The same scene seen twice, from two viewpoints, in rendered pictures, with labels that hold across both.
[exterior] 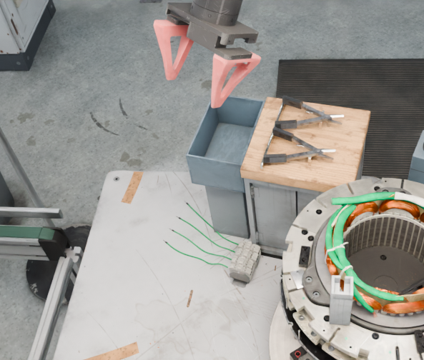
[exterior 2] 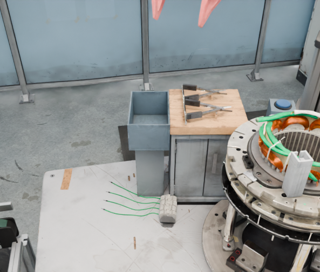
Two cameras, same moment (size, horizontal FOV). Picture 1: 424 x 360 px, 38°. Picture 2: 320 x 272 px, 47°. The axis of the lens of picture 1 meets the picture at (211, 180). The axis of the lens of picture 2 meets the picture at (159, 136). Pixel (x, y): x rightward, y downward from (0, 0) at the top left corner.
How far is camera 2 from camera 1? 0.44 m
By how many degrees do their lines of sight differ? 23
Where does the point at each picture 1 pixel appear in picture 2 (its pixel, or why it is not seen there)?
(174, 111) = (55, 162)
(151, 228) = (89, 202)
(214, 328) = (161, 259)
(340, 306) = (301, 174)
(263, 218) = (181, 171)
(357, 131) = (235, 99)
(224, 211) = (147, 175)
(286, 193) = (201, 143)
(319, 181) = (227, 126)
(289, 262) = (238, 167)
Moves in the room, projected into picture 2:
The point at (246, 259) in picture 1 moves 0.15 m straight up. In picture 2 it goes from (170, 206) to (171, 166)
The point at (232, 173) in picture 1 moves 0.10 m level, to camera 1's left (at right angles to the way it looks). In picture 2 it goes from (162, 134) to (126, 145)
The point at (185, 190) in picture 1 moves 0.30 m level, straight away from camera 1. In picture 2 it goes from (107, 174) to (75, 128)
